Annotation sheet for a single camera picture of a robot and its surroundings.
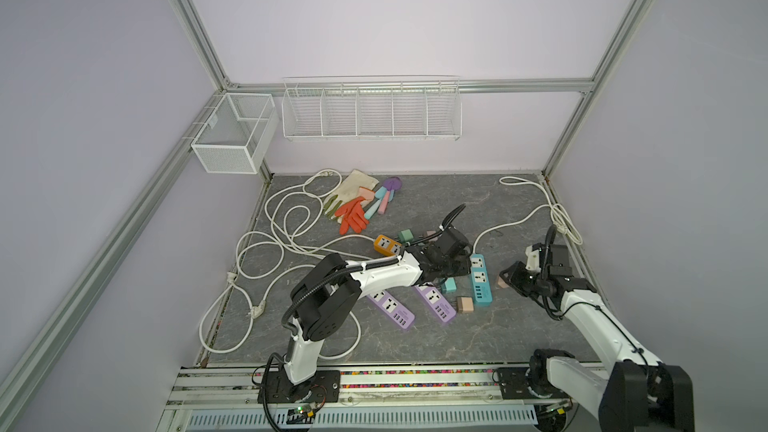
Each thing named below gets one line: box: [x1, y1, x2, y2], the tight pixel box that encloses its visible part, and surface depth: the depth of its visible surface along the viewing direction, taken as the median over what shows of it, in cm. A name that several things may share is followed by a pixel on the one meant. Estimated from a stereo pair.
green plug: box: [398, 229, 414, 243], surface depth 101 cm
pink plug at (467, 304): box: [460, 297, 474, 313], surface depth 86 cm
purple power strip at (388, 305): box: [366, 289, 416, 329], surface depth 86 cm
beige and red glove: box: [324, 169, 380, 235], surface depth 112 cm
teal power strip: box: [469, 254, 493, 306], surface depth 91 cm
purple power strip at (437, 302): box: [414, 285, 457, 323], surface depth 86 cm
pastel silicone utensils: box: [364, 176, 403, 220], surface depth 114 cm
